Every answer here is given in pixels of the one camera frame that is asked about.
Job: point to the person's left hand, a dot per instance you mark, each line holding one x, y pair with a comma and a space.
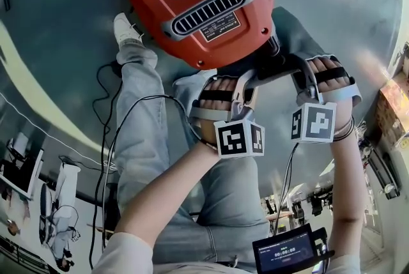
220, 84

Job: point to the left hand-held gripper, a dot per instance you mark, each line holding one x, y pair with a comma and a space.
230, 138

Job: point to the person's right forearm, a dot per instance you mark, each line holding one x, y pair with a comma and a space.
346, 186

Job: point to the person's white shirt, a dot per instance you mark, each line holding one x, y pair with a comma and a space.
121, 253

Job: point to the person's light blue jeans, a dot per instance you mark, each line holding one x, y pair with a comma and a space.
217, 202

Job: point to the person's left forearm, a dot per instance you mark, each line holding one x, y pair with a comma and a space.
166, 196

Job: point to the red canister vacuum cleaner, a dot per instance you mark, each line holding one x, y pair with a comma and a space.
223, 52

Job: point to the person's left white shoe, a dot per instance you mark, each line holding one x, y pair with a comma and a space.
126, 30

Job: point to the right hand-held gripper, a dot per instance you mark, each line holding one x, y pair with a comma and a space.
319, 122

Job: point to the black timer display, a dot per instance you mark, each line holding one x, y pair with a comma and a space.
284, 253

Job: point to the black wrist bands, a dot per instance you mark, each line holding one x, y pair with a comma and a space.
348, 130

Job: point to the person's right hand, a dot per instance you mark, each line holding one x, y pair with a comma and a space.
329, 63

